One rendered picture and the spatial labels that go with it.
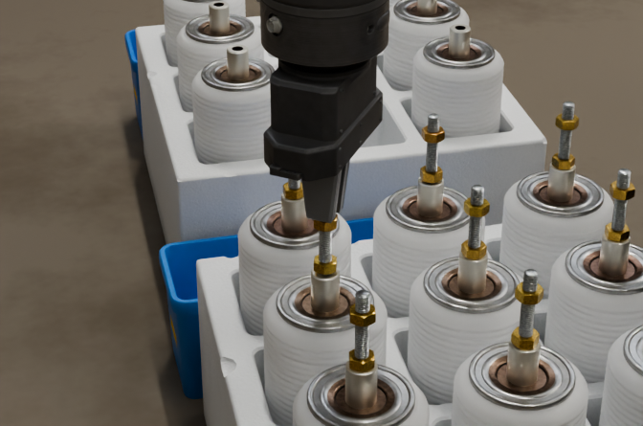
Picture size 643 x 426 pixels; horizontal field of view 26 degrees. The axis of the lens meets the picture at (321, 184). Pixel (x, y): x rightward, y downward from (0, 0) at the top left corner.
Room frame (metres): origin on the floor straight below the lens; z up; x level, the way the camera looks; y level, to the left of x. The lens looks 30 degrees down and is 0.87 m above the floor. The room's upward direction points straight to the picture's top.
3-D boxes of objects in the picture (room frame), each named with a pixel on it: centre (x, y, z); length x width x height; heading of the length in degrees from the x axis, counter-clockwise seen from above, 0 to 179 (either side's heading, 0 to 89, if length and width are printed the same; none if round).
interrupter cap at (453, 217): (1.02, -0.09, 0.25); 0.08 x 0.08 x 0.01
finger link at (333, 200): (0.87, 0.00, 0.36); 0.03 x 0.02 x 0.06; 67
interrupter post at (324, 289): (0.88, 0.00, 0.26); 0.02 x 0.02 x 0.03
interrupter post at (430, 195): (1.02, -0.09, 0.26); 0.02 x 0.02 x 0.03
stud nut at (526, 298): (0.79, -0.14, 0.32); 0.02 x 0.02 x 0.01; 29
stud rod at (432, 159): (1.02, -0.09, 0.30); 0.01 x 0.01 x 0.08
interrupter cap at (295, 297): (0.88, 0.00, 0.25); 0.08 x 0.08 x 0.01
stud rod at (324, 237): (0.88, 0.00, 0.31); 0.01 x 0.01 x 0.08
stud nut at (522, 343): (0.79, -0.14, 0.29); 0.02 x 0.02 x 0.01; 29
